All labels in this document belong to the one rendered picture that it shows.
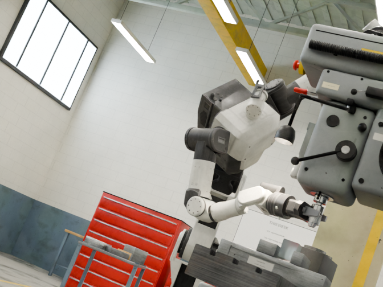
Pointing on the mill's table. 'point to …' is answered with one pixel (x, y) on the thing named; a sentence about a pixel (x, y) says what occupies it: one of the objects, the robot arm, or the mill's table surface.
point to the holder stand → (320, 261)
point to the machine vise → (277, 265)
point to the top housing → (349, 66)
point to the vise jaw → (268, 248)
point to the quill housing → (318, 145)
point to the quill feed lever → (341, 150)
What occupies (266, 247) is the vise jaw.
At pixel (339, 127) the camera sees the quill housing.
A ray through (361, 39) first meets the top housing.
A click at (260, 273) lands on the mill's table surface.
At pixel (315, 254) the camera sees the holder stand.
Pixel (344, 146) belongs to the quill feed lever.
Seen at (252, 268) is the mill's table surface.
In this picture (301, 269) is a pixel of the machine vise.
